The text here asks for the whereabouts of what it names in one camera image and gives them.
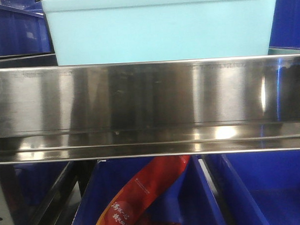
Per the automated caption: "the light blue plastic bin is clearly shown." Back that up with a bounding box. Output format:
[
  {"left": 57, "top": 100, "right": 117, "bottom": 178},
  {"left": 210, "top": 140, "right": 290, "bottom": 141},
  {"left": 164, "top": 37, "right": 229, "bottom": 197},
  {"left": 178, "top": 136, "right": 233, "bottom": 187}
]
[{"left": 42, "top": 0, "right": 276, "bottom": 65}]

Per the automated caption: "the dark blue bin lower middle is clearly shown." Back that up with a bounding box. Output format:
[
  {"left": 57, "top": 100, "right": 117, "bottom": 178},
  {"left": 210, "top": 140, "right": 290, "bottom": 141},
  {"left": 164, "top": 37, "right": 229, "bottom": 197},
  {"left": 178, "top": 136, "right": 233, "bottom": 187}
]
[{"left": 71, "top": 155, "right": 227, "bottom": 225}]

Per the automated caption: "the dark blue bin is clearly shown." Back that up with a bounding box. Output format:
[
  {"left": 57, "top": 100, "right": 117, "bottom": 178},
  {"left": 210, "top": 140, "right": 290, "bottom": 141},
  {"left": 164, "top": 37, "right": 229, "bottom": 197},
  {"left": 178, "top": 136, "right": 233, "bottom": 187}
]
[
  {"left": 71, "top": 155, "right": 227, "bottom": 225},
  {"left": 0, "top": 4, "right": 51, "bottom": 57},
  {"left": 13, "top": 162, "right": 67, "bottom": 206},
  {"left": 205, "top": 150, "right": 300, "bottom": 225},
  {"left": 270, "top": 0, "right": 300, "bottom": 49}
]

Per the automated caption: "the dark blue bin lower right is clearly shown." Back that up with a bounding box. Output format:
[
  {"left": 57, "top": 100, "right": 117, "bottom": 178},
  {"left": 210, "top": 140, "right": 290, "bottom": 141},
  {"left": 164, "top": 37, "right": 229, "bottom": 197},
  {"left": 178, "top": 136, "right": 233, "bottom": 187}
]
[{"left": 205, "top": 150, "right": 300, "bottom": 225}]

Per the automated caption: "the dark blue bin lower left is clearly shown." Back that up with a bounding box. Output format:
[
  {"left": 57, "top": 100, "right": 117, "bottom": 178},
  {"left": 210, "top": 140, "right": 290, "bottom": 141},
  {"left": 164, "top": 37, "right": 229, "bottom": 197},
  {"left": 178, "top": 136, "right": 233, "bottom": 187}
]
[{"left": 13, "top": 162, "right": 67, "bottom": 206}]

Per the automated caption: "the dark blue bin upper left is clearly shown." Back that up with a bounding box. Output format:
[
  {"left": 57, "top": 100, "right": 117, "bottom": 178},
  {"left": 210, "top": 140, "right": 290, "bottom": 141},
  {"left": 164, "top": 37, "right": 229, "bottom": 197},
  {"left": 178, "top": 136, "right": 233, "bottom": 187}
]
[{"left": 0, "top": 4, "right": 51, "bottom": 57}]

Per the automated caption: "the dark blue bin upper right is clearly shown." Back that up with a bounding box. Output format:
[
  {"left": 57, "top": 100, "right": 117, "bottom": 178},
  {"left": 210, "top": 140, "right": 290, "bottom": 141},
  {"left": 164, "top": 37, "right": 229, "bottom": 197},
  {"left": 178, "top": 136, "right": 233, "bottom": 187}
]
[{"left": 270, "top": 0, "right": 300, "bottom": 49}]

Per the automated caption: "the red snack package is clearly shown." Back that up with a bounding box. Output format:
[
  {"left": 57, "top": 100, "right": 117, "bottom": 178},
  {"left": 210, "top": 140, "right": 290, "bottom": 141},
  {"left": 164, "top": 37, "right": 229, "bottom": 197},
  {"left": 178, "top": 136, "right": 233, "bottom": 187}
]
[{"left": 95, "top": 154, "right": 191, "bottom": 225}]

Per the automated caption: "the stainless steel shelf rail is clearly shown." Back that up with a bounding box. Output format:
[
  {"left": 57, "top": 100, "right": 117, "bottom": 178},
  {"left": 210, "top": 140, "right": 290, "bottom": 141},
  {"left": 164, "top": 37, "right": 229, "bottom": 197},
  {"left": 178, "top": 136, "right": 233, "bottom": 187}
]
[{"left": 0, "top": 54, "right": 300, "bottom": 164}]

